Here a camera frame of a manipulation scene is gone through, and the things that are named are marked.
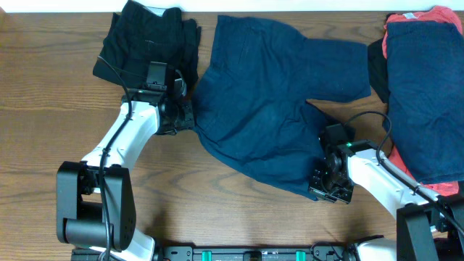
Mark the black garment under pile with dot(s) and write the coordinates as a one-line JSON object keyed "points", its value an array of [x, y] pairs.
{"points": [[377, 68]]}

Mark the red garment in pile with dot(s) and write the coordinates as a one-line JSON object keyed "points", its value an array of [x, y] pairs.
{"points": [[439, 14]]}

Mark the navy blue shorts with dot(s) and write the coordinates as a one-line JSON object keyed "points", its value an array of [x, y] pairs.
{"points": [[253, 106]]}

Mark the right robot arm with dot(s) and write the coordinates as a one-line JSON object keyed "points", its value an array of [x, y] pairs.
{"points": [[429, 225]]}

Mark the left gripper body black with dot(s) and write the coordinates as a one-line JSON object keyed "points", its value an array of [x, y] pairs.
{"points": [[182, 117]]}

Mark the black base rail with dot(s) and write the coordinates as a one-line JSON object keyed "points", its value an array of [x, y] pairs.
{"points": [[313, 253]]}

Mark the navy blue garment in pile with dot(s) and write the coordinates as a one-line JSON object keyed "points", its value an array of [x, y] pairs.
{"points": [[425, 80]]}

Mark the folded black shorts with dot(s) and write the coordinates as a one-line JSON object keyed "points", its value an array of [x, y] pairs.
{"points": [[138, 37]]}

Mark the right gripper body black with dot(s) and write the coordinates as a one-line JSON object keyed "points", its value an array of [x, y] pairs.
{"points": [[326, 185]]}

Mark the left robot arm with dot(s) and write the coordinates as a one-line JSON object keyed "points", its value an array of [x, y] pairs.
{"points": [[96, 210]]}

